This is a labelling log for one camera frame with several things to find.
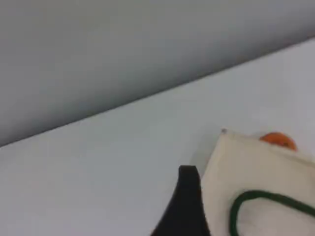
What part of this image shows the orange pear-shaped pastry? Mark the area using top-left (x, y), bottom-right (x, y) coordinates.
top-left (259, 132), bottom-right (298, 151)

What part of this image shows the white canvas handbag green handle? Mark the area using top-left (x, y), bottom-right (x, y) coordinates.
top-left (200, 128), bottom-right (315, 236)

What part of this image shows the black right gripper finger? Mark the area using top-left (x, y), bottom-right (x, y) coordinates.
top-left (150, 165), bottom-right (212, 236)

